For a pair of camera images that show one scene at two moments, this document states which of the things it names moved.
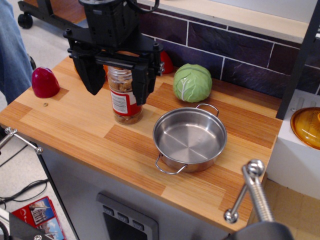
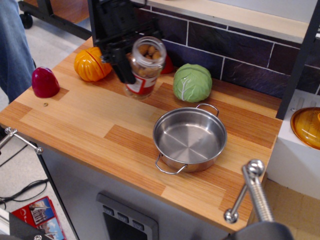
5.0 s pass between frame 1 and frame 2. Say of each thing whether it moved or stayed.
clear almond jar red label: moved
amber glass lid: stayed
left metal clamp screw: stayed
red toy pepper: stayed
